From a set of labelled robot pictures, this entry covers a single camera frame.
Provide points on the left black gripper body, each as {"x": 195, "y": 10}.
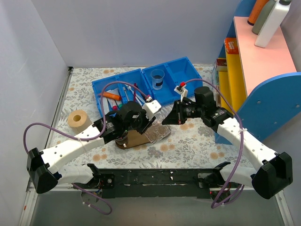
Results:
{"x": 146, "y": 124}

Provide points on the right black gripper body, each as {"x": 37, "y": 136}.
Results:
{"x": 179, "y": 113}

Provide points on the clear textured acrylic holder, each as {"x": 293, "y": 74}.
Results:
{"x": 156, "y": 132}

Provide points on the dark smoked plastic cup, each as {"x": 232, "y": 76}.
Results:
{"x": 123, "y": 140}

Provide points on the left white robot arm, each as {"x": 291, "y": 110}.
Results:
{"x": 47, "y": 168}

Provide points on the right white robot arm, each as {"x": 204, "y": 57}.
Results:
{"x": 271, "y": 172}

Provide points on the oval wooden tray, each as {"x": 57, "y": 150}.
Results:
{"x": 134, "y": 139}

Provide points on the orange toothpaste tube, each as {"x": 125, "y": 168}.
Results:
{"x": 110, "y": 95}

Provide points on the red toothbrush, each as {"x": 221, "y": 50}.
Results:
{"x": 134, "y": 92}

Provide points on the white toothbrush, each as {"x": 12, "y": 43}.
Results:
{"x": 139, "y": 99}

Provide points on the grey toothbrush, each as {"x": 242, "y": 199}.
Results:
{"x": 126, "y": 94}

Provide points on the white tube green cap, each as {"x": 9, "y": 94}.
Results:
{"x": 119, "y": 104}

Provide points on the floral table mat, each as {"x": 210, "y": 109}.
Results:
{"x": 191, "y": 145}

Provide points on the left blue divided bin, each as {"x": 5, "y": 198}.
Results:
{"x": 118, "y": 94}

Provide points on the blue divided bin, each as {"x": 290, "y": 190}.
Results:
{"x": 118, "y": 94}
{"x": 176, "y": 71}

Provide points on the right blue divided bin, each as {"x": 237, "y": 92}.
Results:
{"x": 176, "y": 71}

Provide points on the clear plastic cup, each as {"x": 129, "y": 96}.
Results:
{"x": 157, "y": 78}

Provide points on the sponge package box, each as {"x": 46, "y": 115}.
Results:
{"x": 219, "y": 66}

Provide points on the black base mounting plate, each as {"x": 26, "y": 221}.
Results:
{"x": 129, "y": 183}

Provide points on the blue pink shelf unit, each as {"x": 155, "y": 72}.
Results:
{"x": 264, "y": 86}

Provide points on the orange snack box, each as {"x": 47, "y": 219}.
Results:
{"x": 231, "y": 46}

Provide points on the grey bottle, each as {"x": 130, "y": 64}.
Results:
{"x": 263, "y": 16}

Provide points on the orange bottle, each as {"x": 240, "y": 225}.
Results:
{"x": 259, "y": 4}

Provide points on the white bottle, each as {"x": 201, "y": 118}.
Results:
{"x": 273, "y": 21}

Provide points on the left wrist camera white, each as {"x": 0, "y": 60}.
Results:
{"x": 152, "y": 108}

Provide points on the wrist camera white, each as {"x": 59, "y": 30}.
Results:
{"x": 181, "y": 90}
{"x": 152, "y": 108}

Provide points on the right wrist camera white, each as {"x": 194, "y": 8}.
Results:
{"x": 181, "y": 90}

